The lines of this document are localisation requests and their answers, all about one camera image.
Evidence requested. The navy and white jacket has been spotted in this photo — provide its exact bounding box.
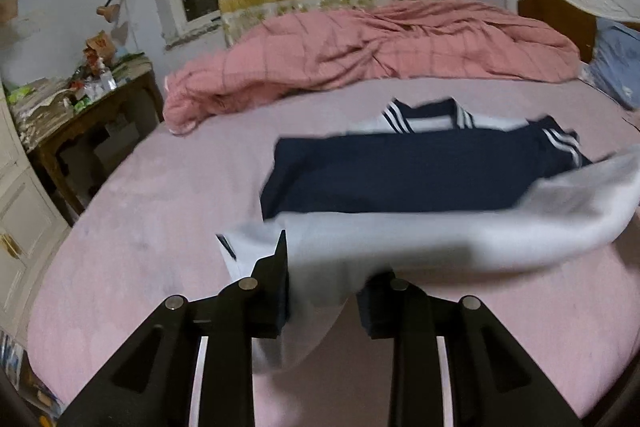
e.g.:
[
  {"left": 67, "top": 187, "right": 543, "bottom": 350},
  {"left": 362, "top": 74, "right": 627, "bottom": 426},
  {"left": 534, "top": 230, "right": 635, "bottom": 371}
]
[{"left": 218, "top": 98, "right": 639, "bottom": 373}]

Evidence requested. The pink bed sheet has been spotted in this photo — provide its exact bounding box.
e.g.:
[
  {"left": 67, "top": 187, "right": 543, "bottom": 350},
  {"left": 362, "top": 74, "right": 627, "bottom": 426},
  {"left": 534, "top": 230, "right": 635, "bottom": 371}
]
[{"left": 27, "top": 78, "right": 639, "bottom": 414}]

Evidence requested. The white cabinet door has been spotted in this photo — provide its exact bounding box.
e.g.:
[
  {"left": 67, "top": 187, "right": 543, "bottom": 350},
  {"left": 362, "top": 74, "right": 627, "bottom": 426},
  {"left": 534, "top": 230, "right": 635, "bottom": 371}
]
[{"left": 0, "top": 101, "right": 70, "bottom": 343}]

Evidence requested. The wooden desk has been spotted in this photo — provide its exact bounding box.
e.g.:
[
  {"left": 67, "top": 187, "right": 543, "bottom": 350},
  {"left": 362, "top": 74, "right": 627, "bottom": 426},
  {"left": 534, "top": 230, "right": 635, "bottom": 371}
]
[{"left": 27, "top": 67, "right": 164, "bottom": 225}]

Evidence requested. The stack of books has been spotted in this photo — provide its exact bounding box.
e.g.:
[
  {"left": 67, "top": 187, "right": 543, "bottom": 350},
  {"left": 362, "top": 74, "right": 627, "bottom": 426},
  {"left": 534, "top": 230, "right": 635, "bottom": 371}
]
[{"left": 6, "top": 78, "right": 75, "bottom": 152}]

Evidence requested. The pink plaid quilt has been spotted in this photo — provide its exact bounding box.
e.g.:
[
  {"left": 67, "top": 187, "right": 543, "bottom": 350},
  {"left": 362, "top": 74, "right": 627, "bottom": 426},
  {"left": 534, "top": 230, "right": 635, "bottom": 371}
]
[{"left": 163, "top": 0, "right": 580, "bottom": 134}]

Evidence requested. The orange snack bag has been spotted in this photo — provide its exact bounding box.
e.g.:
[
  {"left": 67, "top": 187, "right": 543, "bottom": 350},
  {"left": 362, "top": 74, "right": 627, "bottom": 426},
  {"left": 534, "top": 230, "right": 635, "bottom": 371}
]
[{"left": 84, "top": 30, "right": 116, "bottom": 65}]

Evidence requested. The blue floral pillow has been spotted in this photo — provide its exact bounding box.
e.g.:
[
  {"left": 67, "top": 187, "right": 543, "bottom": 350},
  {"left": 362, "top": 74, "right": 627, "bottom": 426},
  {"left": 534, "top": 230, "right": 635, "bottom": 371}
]
[{"left": 582, "top": 17, "right": 640, "bottom": 110}]

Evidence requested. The white wooden headboard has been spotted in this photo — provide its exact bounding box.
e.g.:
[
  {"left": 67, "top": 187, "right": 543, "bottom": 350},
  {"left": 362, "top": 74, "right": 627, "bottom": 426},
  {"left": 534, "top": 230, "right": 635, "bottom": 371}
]
[{"left": 506, "top": 0, "right": 640, "bottom": 63}]

